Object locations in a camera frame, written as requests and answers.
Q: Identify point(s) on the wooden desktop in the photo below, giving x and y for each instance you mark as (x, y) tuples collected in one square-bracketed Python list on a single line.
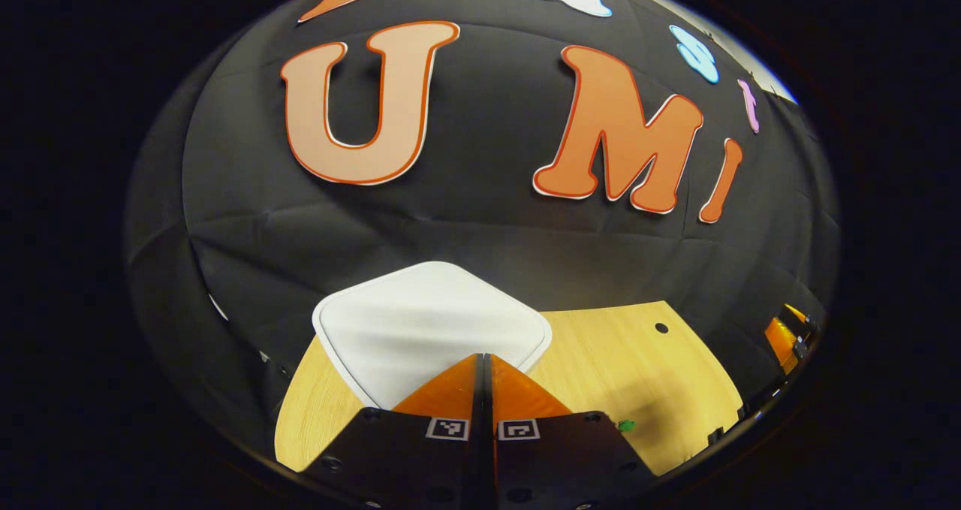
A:
[(638, 360)]

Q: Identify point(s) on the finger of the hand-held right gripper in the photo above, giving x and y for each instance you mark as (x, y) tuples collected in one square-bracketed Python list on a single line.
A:
[(796, 313), (781, 345)]

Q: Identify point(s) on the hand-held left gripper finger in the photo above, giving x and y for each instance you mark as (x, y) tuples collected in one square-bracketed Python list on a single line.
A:
[(481, 401), (489, 401)]

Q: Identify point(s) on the white desktop garbage bin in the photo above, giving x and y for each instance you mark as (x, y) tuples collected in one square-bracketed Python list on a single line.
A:
[(428, 322)]

